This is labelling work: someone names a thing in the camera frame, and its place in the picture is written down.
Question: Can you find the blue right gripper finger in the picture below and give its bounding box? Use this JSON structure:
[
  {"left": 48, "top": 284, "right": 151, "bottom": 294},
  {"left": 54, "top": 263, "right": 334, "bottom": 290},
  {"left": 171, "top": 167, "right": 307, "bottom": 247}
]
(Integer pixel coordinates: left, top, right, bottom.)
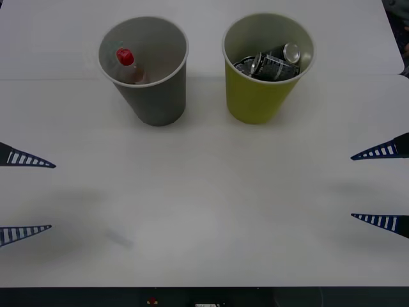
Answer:
[
  {"left": 350, "top": 213, "right": 409, "bottom": 239},
  {"left": 350, "top": 132, "right": 409, "bottom": 161}
]

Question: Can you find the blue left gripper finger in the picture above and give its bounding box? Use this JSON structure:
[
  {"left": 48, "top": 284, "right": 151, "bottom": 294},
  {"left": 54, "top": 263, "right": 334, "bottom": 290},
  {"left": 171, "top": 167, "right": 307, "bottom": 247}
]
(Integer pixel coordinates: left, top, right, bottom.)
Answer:
[
  {"left": 0, "top": 142, "right": 57, "bottom": 169},
  {"left": 0, "top": 224, "right": 52, "bottom": 248}
]

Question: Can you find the red-capped small plastic bottle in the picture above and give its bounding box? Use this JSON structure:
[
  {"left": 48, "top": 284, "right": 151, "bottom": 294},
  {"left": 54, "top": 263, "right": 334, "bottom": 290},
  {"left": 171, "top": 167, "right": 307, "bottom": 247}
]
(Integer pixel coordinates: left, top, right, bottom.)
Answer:
[{"left": 115, "top": 47, "right": 148, "bottom": 85}]

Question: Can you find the black drink can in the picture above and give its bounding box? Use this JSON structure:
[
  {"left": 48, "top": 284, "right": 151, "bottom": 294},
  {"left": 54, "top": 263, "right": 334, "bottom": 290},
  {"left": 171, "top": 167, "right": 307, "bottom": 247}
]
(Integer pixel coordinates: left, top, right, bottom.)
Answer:
[
  {"left": 233, "top": 56, "right": 255, "bottom": 77},
  {"left": 266, "top": 42, "right": 303, "bottom": 65},
  {"left": 251, "top": 52, "right": 302, "bottom": 81}
]

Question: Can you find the yellow-green plastic waste bin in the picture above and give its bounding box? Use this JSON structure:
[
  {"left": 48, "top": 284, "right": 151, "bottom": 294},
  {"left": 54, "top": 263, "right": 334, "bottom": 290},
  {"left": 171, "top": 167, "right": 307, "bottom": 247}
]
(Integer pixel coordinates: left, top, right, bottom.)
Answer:
[{"left": 222, "top": 12, "right": 315, "bottom": 125}]

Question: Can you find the grey plastic waste bin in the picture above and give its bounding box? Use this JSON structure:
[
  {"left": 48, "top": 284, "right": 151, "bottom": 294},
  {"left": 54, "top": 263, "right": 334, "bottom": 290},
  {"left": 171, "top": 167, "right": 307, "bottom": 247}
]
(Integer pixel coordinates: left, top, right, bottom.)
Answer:
[{"left": 96, "top": 15, "right": 190, "bottom": 127}]

